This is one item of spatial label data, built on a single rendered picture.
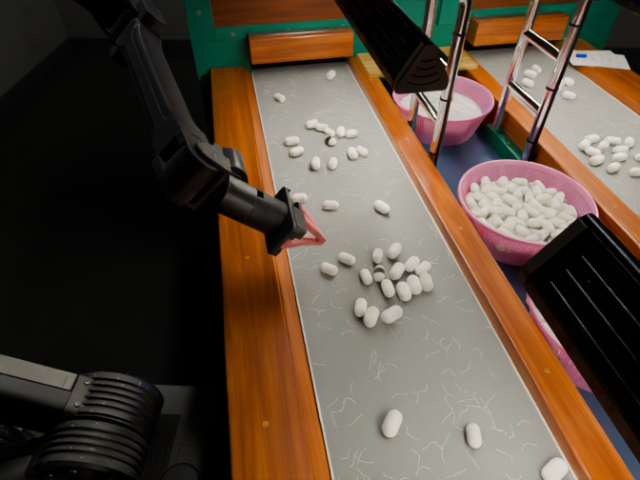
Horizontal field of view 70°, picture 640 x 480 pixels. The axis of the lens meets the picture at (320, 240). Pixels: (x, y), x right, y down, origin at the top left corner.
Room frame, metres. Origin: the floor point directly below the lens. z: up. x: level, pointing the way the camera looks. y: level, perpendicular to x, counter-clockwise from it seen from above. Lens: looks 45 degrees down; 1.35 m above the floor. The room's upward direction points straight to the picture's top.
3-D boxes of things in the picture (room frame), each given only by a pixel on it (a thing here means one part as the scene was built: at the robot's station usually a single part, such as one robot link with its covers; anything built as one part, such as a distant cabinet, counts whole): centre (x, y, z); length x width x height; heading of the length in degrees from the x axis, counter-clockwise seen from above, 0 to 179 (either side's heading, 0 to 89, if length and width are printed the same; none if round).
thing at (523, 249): (0.71, -0.41, 0.72); 0.27 x 0.27 x 0.10
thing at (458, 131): (1.14, -0.33, 0.72); 0.27 x 0.27 x 0.10
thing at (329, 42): (1.34, 0.06, 0.83); 0.30 x 0.06 x 0.07; 101
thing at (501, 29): (1.47, -0.61, 0.83); 0.30 x 0.06 x 0.07; 101
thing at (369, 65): (1.36, -0.29, 0.77); 0.33 x 0.15 x 0.01; 101
